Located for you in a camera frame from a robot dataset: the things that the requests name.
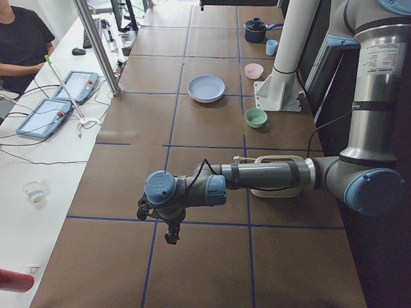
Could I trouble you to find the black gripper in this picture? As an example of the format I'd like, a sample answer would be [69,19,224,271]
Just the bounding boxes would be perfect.
[159,207,186,244]

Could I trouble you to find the blue plate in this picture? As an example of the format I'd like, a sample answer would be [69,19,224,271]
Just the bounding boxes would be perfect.
[188,75,225,98]

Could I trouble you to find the pink plate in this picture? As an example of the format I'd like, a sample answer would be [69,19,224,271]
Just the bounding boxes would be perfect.
[189,93,223,103]

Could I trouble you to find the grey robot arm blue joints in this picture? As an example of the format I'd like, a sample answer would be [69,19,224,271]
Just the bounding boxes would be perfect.
[144,1,410,219]

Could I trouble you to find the white power plug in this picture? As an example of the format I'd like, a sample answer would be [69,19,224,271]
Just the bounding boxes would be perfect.
[233,155,256,164]

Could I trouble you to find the green bowl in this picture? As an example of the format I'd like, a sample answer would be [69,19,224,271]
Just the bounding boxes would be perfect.
[245,108,268,128]

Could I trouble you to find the cream plate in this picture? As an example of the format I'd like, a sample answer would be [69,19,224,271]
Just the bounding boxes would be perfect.
[193,98,220,104]

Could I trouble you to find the white stick green tip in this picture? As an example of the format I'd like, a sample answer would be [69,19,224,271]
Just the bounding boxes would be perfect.
[44,55,101,126]

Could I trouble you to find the lower teach pendant tablet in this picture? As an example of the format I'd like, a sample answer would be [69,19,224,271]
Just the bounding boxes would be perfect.
[15,99,71,139]

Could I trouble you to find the teach pendant tablet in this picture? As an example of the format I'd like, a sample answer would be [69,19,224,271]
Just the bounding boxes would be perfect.
[15,99,71,139]
[64,71,99,105]

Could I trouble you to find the red cylinder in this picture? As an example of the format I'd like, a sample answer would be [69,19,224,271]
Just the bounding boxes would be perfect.
[0,269,34,293]

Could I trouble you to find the upper teach pendant tablet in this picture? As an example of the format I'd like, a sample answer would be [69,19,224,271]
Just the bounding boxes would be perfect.
[64,71,99,105]

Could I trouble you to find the pink bowl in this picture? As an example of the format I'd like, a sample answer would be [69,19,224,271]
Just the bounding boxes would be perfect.
[244,63,264,80]

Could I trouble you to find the black computer mouse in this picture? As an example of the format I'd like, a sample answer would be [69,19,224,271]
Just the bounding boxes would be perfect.
[71,47,86,56]

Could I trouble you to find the black keyboard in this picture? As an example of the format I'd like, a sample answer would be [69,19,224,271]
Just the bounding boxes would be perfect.
[83,19,102,49]

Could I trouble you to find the black monitor stand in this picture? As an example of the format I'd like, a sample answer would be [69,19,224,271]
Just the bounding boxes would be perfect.
[110,0,139,33]

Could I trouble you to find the light blue cup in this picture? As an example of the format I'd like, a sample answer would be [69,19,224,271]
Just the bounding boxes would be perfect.
[265,40,278,56]

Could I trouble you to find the dark blue pot with lid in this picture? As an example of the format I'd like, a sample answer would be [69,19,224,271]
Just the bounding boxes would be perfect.
[244,17,284,43]

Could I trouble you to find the seated person black shirt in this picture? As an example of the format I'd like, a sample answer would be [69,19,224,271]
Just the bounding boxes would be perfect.
[1,1,55,94]

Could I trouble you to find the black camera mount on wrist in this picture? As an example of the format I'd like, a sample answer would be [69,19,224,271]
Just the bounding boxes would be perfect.
[136,193,157,221]

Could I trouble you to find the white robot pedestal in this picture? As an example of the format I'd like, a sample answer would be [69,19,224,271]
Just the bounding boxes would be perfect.
[254,0,320,112]

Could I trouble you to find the aluminium frame post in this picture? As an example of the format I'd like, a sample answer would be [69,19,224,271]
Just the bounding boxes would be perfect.
[73,0,121,97]

